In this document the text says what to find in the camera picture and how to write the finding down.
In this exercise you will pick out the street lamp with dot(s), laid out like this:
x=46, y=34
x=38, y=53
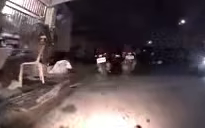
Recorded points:
x=182, y=21

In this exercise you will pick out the parked motorcycle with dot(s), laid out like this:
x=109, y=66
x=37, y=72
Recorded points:
x=129, y=60
x=101, y=61

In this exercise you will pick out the white sack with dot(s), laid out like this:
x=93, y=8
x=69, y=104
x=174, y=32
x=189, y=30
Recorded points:
x=60, y=66

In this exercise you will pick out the grey asphalt road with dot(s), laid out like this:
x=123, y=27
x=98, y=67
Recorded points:
x=130, y=96

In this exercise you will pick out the white plastic chair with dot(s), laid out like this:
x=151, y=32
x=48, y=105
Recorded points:
x=35, y=68

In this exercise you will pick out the building with metal shutter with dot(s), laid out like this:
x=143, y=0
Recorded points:
x=30, y=20

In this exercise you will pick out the raised concrete kerb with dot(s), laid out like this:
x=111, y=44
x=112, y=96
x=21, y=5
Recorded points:
x=40, y=98

